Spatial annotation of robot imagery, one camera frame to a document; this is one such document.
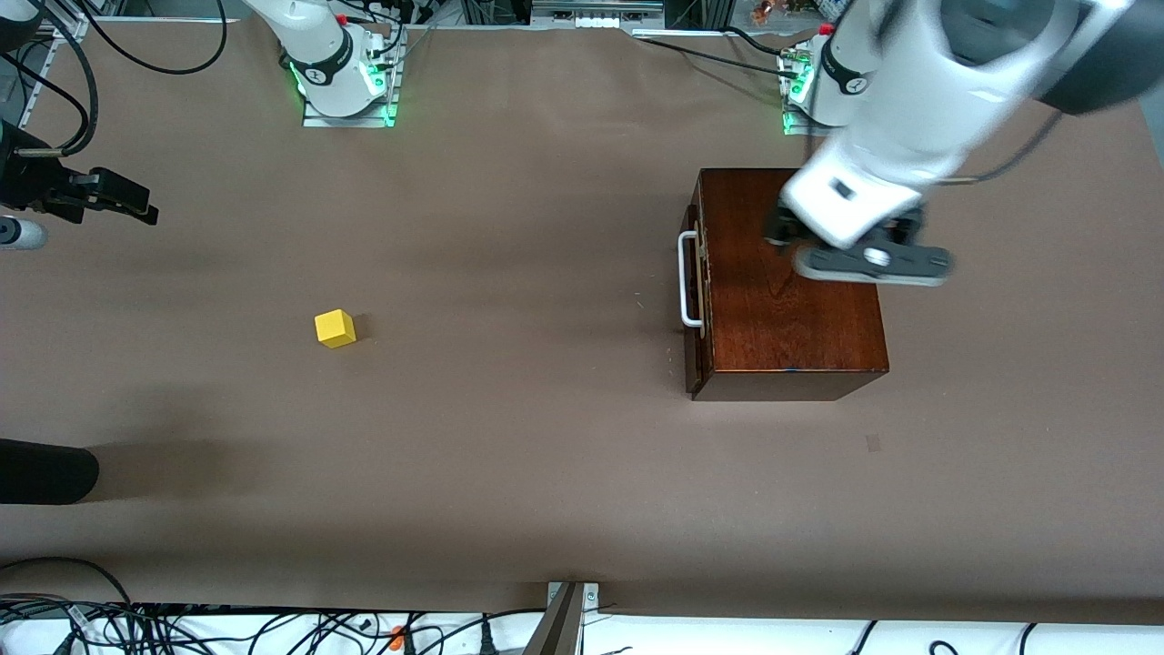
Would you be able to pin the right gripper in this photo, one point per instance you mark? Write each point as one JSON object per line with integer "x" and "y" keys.
{"x": 29, "y": 185}

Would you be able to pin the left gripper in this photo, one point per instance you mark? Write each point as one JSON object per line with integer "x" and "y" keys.
{"x": 783, "y": 226}

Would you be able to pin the yellow cube block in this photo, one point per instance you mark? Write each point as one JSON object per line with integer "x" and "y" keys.
{"x": 335, "y": 329}

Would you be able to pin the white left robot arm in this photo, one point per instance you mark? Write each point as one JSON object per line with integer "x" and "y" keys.
{"x": 928, "y": 91}

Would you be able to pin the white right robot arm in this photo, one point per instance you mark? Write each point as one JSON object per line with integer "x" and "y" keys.
{"x": 318, "y": 55}

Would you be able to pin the dark brown wooden cabinet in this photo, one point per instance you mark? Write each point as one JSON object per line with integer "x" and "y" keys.
{"x": 782, "y": 327}

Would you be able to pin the colourful small objects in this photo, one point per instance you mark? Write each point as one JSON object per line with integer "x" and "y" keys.
{"x": 773, "y": 11}

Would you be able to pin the black padded cylinder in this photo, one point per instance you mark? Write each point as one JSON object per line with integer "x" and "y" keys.
{"x": 45, "y": 473}

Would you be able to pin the grey box with white plugs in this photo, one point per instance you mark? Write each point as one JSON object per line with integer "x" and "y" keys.
{"x": 596, "y": 9}

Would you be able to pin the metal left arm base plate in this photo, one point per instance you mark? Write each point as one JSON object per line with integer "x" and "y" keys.
{"x": 800, "y": 129}

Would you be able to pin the aluminium frame profile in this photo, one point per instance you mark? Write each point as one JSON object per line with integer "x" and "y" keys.
{"x": 36, "y": 82}

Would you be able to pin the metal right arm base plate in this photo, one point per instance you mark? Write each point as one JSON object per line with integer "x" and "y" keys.
{"x": 350, "y": 120}

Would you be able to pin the grey aluminium bracket beam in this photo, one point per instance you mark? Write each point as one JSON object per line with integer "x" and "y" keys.
{"x": 556, "y": 628}

